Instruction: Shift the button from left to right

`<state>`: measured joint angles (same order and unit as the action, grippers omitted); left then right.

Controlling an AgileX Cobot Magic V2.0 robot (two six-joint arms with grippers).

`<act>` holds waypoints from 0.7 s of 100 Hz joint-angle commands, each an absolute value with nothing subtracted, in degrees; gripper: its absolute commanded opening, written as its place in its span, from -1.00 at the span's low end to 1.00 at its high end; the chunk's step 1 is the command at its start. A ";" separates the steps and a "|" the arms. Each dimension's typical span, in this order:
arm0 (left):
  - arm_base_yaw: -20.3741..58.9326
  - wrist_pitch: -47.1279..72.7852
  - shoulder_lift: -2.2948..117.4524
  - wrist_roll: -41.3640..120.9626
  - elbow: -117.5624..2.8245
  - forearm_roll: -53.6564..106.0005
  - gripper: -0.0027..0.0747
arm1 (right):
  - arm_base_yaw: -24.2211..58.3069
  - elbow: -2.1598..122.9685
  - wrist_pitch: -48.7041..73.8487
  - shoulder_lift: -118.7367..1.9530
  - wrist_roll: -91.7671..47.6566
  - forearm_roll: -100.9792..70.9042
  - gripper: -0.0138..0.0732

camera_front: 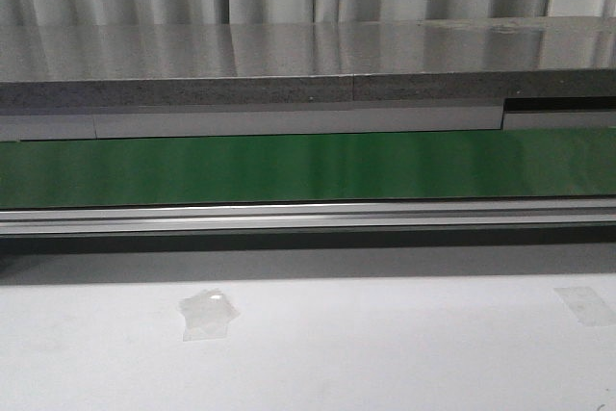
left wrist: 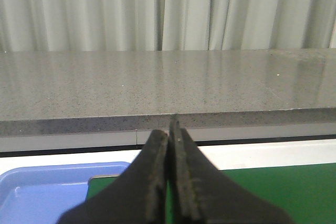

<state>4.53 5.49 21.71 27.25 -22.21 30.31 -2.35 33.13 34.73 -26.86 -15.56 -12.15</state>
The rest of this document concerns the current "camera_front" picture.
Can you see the clear tape patch left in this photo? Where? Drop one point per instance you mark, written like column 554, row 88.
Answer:
column 207, row 316

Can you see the clear tape patch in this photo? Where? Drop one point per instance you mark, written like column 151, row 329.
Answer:
column 588, row 307
column 207, row 316

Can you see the grey stone countertop slab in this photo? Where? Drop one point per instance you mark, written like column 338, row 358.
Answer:
column 128, row 67

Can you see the green conveyor belt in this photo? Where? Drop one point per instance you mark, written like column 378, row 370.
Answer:
column 308, row 168

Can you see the white panel under countertop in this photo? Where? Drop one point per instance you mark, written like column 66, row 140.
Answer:
column 452, row 114

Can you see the clear tape patch right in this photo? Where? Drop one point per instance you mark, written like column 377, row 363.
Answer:
column 588, row 307

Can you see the aluminium conveyor side rail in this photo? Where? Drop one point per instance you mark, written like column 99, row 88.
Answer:
column 337, row 215

